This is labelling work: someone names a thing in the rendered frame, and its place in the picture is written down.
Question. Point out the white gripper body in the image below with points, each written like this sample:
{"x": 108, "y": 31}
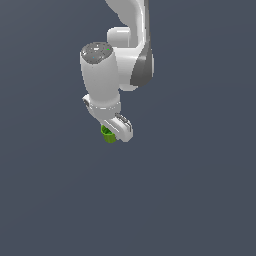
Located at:
{"x": 115, "y": 125}

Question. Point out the small green object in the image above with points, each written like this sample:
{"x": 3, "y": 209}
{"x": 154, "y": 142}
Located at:
{"x": 108, "y": 135}

